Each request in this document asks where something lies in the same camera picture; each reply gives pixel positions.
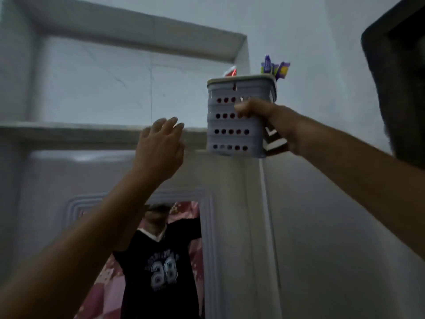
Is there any white wardrobe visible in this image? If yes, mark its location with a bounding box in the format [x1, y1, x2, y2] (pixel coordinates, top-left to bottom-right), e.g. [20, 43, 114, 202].
[15, 149, 283, 319]

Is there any person's right forearm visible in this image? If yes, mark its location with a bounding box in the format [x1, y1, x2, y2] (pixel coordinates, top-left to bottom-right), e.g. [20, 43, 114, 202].
[290, 111, 425, 261]

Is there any grey stone shelf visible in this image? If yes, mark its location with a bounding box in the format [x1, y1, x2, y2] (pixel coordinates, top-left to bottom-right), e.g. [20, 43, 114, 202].
[0, 121, 209, 151]

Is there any person's left forearm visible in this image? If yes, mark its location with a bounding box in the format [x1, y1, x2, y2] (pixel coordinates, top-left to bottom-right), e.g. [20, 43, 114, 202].
[0, 167, 168, 319]

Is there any white framed mirror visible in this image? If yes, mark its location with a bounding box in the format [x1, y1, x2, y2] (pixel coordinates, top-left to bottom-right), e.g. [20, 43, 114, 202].
[64, 189, 221, 319]

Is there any purple yellow packet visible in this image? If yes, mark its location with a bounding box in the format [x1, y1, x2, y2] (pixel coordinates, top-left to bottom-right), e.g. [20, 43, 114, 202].
[260, 55, 291, 81]

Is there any grey perforated plastic basket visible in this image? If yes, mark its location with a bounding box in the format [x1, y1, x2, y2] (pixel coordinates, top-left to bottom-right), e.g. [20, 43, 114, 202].
[206, 74, 278, 159]

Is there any black white striped packet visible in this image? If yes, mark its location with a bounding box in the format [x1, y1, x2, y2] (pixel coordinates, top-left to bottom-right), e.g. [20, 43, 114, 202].
[263, 125, 289, 157]

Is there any person's left hand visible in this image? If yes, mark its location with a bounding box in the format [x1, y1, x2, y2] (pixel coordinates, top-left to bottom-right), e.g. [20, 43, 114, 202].
[132, 116, 186, 184]

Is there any dark cabinet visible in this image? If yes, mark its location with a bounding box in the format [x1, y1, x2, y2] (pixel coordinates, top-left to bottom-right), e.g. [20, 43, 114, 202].
[361, 0, 425, 168]

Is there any person's right hand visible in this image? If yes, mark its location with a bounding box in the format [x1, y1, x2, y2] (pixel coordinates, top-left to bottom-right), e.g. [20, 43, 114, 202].
[234, 97, 301, 157]

